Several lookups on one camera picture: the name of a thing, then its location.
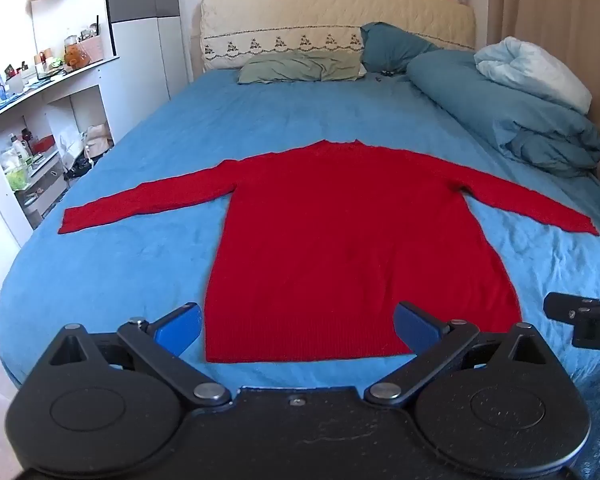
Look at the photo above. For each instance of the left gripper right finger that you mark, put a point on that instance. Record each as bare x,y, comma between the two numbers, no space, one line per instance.
436,347

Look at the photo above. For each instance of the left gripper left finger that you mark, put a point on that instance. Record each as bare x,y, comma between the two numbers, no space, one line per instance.
156,350

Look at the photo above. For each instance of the red knit sweater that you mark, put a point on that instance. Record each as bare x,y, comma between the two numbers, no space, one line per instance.
320,244

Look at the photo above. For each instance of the teal duvet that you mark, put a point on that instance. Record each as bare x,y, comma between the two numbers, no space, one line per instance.
520,126

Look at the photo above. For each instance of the light blue blanket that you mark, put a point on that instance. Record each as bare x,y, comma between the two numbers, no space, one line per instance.
527,67

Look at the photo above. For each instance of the teal pillow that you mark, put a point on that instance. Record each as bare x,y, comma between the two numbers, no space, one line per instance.
389,49

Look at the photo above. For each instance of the brown teddy bear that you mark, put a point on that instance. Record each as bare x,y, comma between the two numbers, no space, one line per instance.
76,57

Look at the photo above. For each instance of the green pillow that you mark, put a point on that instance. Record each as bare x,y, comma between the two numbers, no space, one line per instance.
312,66

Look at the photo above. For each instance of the beige quilted headboard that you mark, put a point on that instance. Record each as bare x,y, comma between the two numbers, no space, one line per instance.
232,31

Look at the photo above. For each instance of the white wardrobe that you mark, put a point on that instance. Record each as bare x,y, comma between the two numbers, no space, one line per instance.
150,67

